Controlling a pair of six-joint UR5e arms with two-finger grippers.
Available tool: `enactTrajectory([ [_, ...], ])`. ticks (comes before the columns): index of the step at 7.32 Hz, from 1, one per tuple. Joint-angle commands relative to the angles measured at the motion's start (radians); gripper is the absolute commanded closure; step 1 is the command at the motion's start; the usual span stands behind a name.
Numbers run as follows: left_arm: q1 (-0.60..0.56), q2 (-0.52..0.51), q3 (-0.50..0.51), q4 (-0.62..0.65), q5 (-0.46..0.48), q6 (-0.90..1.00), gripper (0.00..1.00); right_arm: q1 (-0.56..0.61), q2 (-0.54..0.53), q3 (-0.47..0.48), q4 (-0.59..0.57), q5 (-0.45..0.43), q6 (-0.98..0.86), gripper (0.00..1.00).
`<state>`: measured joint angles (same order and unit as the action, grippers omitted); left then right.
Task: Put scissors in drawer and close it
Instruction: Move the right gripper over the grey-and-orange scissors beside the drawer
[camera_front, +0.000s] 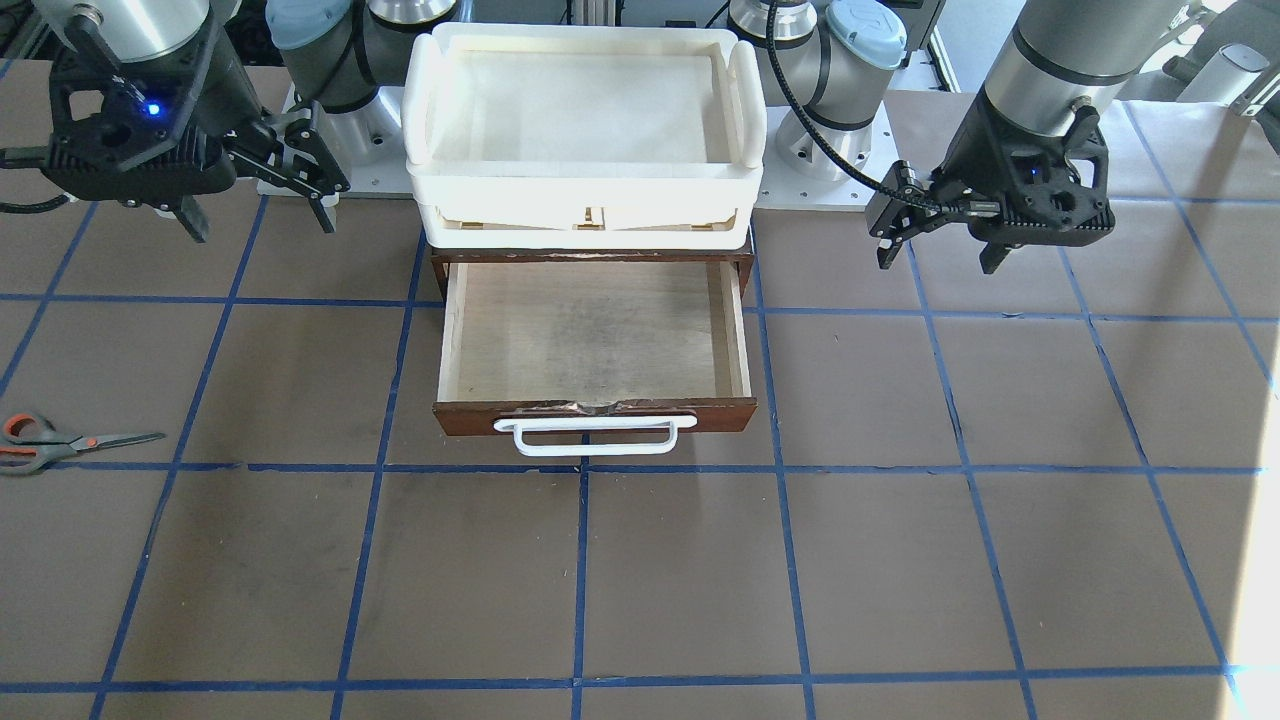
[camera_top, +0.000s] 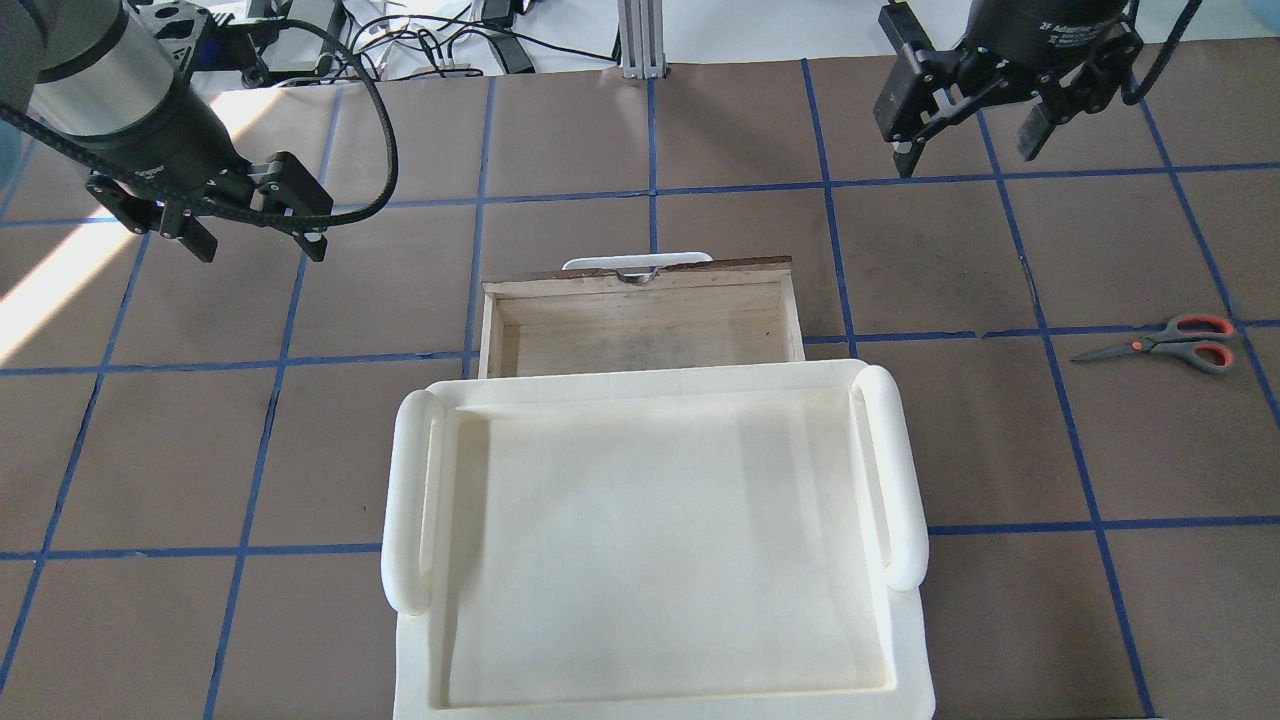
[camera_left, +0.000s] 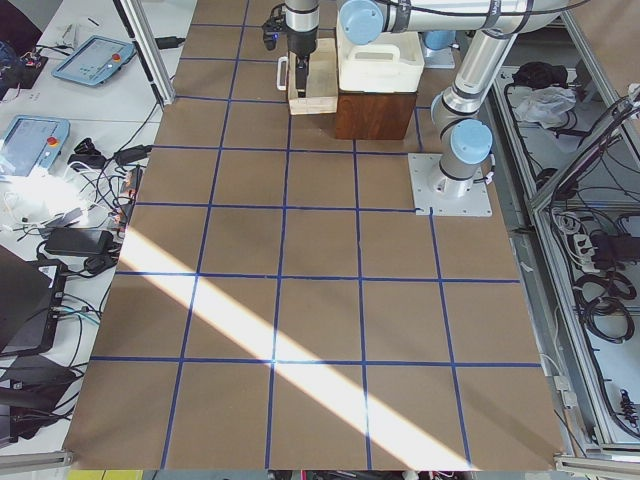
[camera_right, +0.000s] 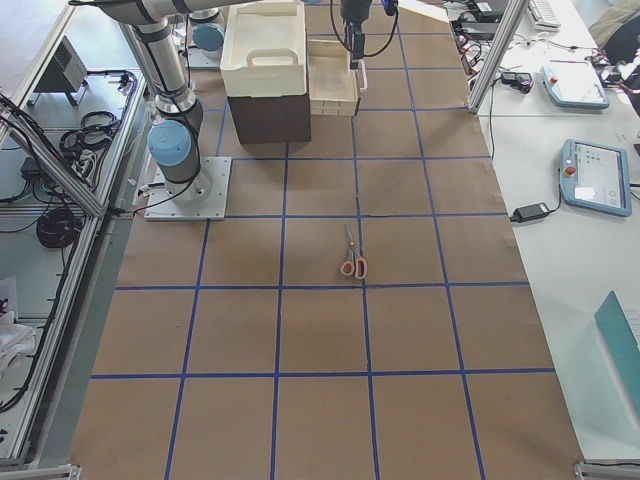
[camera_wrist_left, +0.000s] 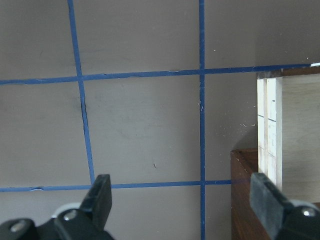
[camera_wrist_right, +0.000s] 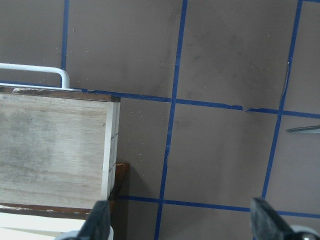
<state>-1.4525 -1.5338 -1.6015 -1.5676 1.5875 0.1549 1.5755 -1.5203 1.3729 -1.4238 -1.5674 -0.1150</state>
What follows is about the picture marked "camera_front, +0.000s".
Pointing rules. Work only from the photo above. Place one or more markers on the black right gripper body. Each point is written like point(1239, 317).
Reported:
point(212, 92)

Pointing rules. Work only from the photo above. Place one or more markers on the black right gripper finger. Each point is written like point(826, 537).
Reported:
point(190, 214)
point(286, 151)

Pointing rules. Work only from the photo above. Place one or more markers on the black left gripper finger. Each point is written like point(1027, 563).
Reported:
point(993, 255)
point(894, 221)

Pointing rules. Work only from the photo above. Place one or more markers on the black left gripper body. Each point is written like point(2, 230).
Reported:
point(968, 150)

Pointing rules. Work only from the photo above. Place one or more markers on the orange grey scissors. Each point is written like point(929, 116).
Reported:
point(31, 442)

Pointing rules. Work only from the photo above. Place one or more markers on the wooden drawer with white handle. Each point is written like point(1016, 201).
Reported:
point(648, 347)

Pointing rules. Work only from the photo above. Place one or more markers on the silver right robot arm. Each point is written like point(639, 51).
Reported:
point(339, 53)

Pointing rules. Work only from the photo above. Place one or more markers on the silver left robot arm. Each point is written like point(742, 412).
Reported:
point(832, 66)

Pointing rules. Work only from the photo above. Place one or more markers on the white plastic bin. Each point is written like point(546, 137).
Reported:
point(584, 138)

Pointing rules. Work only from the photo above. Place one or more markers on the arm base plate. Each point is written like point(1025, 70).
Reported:
point(369, 147)
point(798, 176)

